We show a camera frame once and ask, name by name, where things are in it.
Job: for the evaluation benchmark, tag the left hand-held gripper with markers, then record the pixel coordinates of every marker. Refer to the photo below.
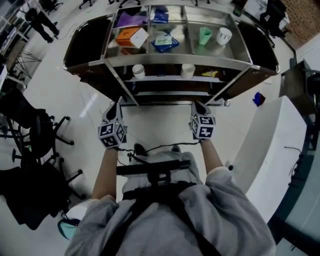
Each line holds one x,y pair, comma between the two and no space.
112,133

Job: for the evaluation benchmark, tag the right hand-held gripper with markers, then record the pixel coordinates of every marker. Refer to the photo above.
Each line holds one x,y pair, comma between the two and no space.
203,126

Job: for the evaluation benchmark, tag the yellow snack packet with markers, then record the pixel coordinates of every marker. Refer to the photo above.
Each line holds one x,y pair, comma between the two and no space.
210,73

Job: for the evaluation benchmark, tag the white cup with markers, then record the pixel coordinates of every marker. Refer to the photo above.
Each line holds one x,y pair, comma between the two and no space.
187,70
138,71

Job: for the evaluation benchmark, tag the steel shelf cart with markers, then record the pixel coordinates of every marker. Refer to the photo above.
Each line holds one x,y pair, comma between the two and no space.
175,58

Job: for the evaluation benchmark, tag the person's right forearm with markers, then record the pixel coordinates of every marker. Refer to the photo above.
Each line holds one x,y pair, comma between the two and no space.
211,155

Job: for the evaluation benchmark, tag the person's left forearm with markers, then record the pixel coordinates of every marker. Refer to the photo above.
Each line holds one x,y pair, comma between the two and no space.
106,172

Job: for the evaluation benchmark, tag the person's right shoe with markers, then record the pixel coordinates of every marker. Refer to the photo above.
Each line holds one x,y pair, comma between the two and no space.
176,149

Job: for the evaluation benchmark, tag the person's shoe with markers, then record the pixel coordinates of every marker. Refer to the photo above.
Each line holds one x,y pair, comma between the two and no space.
140,150
176,149

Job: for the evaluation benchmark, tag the person's left shoe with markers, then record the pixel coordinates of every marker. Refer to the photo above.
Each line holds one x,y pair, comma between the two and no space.
140,150

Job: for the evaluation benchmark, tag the blue floor object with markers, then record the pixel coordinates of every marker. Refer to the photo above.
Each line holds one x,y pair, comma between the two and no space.
258,98

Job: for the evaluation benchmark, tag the black round knob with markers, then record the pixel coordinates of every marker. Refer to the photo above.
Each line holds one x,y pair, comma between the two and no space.
230,167

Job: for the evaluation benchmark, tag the black chest-mounted device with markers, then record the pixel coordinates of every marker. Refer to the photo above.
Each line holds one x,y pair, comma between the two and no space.
152,167

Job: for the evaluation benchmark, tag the blue packet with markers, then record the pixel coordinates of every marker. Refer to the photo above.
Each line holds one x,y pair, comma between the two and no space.
166,48

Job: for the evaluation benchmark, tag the green paper cup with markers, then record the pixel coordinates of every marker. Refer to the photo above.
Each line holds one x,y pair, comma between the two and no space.
205,36

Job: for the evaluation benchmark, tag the orange box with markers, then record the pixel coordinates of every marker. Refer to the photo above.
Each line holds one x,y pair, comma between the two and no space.
126,37

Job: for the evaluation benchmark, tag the pale green sachet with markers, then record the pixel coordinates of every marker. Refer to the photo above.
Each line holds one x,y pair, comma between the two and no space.
163,40

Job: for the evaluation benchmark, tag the white striped mug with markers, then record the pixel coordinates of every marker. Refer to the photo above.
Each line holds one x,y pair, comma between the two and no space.
223,36

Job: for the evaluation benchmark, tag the white bathtub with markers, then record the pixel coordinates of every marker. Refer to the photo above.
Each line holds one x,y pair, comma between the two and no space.
275,150

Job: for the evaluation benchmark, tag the black office chair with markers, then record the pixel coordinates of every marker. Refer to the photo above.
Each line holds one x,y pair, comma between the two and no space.
32,195
22,112

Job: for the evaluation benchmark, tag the purple folder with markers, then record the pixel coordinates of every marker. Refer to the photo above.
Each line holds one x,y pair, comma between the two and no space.
131,20

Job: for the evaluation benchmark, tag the black chest harness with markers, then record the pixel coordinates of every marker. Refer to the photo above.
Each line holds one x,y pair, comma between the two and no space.
175,205

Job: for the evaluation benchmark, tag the blue box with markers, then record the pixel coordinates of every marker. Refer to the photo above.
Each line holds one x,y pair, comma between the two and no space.
159,18

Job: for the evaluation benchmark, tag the dark wooden cabinet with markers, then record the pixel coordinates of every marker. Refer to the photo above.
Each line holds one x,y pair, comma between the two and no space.
297,85

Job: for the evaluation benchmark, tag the black bathtub faucet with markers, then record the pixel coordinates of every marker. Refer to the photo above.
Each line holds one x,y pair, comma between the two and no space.
295,149

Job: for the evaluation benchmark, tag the person's grey shirt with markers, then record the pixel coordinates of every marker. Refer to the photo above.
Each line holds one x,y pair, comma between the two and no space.
232,212

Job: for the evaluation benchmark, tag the black jacket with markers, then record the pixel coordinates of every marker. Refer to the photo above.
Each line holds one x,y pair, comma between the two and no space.
273,17

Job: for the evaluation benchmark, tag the teal backpack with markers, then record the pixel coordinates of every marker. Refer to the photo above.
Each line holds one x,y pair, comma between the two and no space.
67,228

